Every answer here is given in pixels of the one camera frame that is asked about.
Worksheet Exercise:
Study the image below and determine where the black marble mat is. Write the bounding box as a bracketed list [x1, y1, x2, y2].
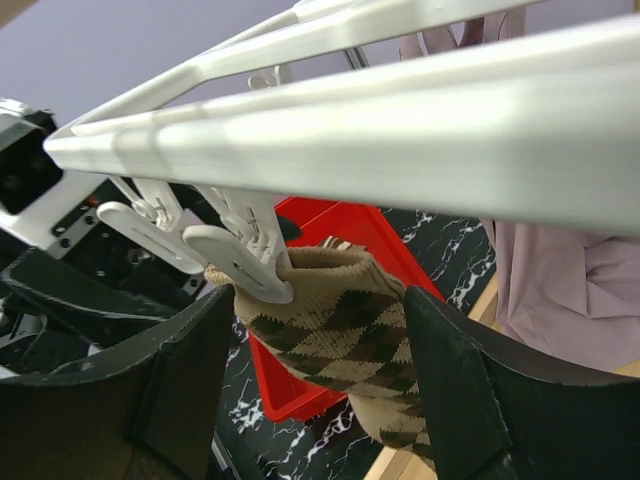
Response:
[218, 199, 495, 479]

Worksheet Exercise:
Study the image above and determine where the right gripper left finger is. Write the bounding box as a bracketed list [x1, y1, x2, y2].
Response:
[1, 286, 234, 479]

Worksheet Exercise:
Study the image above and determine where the white clip hanger frame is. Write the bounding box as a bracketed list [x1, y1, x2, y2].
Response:
[45, 1, 639, 235]

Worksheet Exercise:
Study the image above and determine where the red plastic tray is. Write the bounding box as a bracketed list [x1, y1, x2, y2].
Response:
[247, 195, 446, 424]

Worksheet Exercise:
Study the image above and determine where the white clip beside sock clip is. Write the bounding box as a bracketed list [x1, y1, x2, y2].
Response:
[97, 176, 207, 275]

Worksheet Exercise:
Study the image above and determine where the mauve sock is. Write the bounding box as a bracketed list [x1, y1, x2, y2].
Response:
[399, 7, 639, 370]

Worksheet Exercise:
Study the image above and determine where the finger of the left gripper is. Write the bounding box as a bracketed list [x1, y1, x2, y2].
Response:
[1, 249, 193, 333]

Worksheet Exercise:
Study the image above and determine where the wooden stand with tray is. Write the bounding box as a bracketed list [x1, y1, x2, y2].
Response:
[364, 272, 640, 480]

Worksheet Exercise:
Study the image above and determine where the white clip holding mauve sock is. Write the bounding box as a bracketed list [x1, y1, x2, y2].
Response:
[248, 64, 293, 91]

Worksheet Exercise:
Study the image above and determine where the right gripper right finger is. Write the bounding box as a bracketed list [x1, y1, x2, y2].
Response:
[403, 285, 640, 480]

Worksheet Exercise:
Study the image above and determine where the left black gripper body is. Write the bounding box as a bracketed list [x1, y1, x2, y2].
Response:
[0, 177, 221, 376]

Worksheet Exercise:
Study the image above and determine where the white hanger clip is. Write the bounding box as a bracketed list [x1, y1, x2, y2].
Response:
[183, 185, 293, 304]

